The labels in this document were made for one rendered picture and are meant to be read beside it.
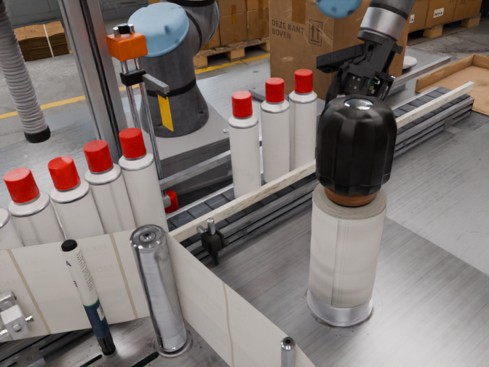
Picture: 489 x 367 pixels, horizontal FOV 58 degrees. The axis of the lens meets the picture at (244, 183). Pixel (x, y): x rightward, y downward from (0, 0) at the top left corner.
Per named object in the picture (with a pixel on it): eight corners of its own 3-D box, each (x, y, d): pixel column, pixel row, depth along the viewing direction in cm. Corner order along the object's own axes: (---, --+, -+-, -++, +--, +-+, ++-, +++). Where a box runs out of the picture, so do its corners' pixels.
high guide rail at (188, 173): (22, 253, 63) (19, 246, 62) (20, 249, 64) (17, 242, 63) (450, 62, 114) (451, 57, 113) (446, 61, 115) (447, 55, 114)
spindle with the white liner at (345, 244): (340, 339, 56) (364, 133, 39) (293, 297, 62) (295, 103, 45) (386, 303, 61) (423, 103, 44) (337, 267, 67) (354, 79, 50)
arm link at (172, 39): (128, 89, 89) (110, 22, 80) (156, 61, 99) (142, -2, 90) (183, 93, 86) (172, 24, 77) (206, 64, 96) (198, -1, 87)
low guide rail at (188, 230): (49, 309, 61) (45, 300, 60) (47, 304, 62) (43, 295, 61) (472, 89, 112) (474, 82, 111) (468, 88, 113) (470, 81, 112)
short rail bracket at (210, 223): (215, 283, 72) (207, 227, 65) (204, 273, 74) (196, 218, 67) (231, 274, 74) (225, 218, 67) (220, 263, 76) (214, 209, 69)
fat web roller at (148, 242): (166, 365, 55) (137, 256, 44) (149, 341, 58) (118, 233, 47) (197, 344, 57) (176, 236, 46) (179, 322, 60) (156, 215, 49)
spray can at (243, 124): (245, 208, 80) (238, 104, 68) (228, 195, 83) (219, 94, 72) (267, 196, 82) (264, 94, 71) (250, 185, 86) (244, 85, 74)
